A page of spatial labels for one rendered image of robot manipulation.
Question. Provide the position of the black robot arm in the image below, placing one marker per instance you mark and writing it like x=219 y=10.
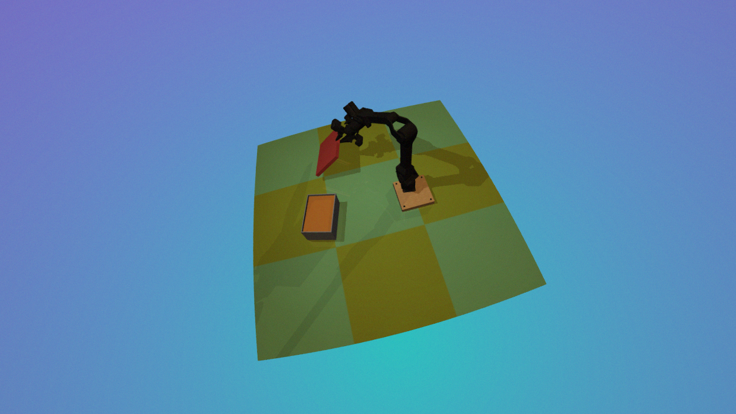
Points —
x=406 y=135

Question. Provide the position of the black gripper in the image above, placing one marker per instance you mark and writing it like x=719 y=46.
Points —
x=349 y=130

